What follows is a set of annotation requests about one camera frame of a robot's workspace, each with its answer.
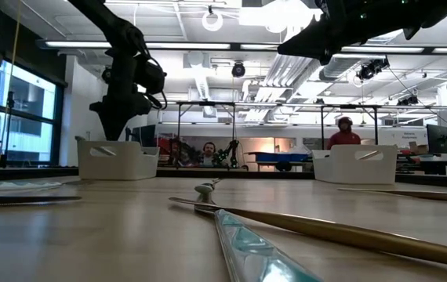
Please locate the dark metal knife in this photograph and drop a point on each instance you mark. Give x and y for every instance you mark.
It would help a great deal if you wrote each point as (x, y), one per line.
(23, 199)

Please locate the black tripod stand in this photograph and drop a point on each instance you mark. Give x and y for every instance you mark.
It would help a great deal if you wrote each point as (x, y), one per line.
(9, 125)

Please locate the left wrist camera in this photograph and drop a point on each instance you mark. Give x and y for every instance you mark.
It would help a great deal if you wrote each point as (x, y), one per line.
(151, 74)

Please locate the white plastic bin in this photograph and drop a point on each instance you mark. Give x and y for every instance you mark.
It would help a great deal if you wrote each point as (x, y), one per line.
(355, 172)
(117, 164)

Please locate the black ceiling camera cluster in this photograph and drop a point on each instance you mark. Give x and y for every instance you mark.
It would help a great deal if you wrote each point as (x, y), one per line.
(372, 68)

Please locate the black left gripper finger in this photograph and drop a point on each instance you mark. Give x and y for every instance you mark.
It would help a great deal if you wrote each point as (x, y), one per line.
(115, 125)

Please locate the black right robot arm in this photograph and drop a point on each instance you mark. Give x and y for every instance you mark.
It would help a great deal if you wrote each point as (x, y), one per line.
(435, 13)

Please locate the overhead light bar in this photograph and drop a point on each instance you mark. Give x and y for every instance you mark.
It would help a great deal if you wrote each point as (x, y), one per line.
(192, 45)

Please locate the blue covered table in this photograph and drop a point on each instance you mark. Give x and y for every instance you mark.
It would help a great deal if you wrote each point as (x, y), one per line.
(282, 157)

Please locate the person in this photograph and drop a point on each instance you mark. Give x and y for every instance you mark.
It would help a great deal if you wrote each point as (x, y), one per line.
(208, 153)
(344, 137)

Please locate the black table frame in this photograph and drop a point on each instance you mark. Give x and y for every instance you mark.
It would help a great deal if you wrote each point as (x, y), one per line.
(227, 173)

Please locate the black background robot arm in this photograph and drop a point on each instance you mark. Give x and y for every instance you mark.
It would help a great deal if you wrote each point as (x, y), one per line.
(227, 152)

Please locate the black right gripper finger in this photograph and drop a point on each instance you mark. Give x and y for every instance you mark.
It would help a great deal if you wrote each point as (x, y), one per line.
(313, 41)

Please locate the small white scrap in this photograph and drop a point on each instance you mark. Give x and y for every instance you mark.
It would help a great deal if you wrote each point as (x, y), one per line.
(217, 181)

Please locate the black computer monitor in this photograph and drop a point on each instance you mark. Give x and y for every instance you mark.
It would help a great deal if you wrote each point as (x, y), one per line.
(437, 139)
(147, 136)

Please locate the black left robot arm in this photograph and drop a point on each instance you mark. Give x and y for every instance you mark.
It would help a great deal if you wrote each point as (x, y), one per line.
(110, 23)

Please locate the large glass window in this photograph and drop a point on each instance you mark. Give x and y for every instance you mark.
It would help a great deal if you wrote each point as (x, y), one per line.
(23, 117)

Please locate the silver metal spoon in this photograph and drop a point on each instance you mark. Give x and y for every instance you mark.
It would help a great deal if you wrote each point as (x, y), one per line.
(204, 189)

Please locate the silver metal utensil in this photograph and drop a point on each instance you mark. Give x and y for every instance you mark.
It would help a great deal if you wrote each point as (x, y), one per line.
(107, 151)

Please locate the black station frame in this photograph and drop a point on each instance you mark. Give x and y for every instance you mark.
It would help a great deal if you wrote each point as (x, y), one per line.
(179, 129)
(322, 125)

